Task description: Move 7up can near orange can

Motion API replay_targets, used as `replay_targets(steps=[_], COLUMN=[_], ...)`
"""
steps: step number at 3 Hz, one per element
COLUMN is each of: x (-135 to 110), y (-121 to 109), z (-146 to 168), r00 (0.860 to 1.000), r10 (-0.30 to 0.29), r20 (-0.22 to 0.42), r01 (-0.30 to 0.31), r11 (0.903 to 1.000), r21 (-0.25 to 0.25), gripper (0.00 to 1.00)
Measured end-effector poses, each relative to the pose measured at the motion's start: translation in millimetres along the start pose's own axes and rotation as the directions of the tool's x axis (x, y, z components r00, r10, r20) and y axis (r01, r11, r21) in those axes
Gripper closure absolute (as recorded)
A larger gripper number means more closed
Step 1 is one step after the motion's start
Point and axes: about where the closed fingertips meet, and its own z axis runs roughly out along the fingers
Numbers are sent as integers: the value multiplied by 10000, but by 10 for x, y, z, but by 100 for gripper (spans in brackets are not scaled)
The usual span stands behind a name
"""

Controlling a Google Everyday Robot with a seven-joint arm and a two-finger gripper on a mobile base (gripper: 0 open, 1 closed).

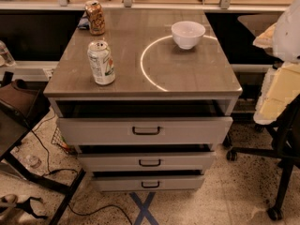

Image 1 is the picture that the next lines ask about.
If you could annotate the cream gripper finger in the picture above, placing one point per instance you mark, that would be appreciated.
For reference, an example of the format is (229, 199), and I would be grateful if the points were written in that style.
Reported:
(265, 39)
(279, 88)

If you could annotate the white green 7up can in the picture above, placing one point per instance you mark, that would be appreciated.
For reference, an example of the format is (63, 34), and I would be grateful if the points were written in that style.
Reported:
(101, 62)

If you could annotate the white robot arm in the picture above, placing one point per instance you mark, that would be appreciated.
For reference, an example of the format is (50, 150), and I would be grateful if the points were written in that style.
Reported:
(286, 38)

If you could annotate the orange soda can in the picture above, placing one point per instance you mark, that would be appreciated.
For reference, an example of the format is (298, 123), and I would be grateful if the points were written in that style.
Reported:
(95, 17)

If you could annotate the black office chair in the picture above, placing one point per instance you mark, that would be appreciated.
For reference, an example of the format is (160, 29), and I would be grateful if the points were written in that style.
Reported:
(285, 132)

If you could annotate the white ceramic bowl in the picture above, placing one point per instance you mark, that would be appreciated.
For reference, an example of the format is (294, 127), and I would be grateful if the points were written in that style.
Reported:
(187, 34)

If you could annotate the grey drawer cabinet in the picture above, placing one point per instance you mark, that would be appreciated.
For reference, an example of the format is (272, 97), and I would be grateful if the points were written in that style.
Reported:
(189, 94)

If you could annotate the clear plastic bottle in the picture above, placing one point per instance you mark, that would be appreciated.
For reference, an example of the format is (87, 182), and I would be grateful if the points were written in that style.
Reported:
(6, 58)

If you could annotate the clear bottle on floor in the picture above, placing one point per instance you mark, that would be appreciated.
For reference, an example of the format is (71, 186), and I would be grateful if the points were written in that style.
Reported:
(33, 161)

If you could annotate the middle drawer black handle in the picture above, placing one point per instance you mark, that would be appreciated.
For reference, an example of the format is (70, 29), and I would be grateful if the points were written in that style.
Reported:
(149, 163)

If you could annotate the drawer black handle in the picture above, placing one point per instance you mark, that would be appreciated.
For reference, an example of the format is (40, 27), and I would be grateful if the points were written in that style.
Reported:
(149, 184)
(146, 131)
(149, 163)

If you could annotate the top drawer black handle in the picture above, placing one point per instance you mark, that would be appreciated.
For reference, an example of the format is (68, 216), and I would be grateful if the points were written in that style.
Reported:
(146, 131)

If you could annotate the bottom drawer black handle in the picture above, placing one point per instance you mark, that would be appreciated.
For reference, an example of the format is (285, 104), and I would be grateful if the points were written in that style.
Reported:
(149, 184)

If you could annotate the wire mesh basket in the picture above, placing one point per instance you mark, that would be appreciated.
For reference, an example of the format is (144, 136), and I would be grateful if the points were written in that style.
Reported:
(59, 141)

